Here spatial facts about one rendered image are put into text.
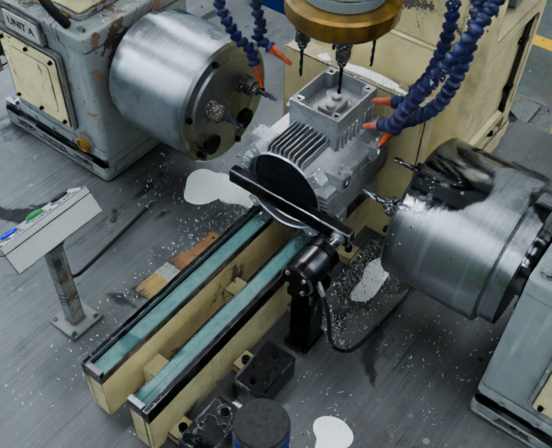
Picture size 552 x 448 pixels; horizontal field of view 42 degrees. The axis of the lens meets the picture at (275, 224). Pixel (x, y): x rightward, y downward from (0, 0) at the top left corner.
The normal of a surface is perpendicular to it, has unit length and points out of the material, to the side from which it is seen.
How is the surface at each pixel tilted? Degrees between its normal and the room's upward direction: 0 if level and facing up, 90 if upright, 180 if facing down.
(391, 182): 90
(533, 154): 0
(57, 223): 52
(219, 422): 0
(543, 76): 0
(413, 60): 90
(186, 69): 32
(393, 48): 90
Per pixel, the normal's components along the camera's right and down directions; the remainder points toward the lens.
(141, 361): 0.79, 0.46
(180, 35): -0.07, -0.56
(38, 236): 0.64, -0.04
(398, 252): -0.60, 0.47
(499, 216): -0.23, -0.37
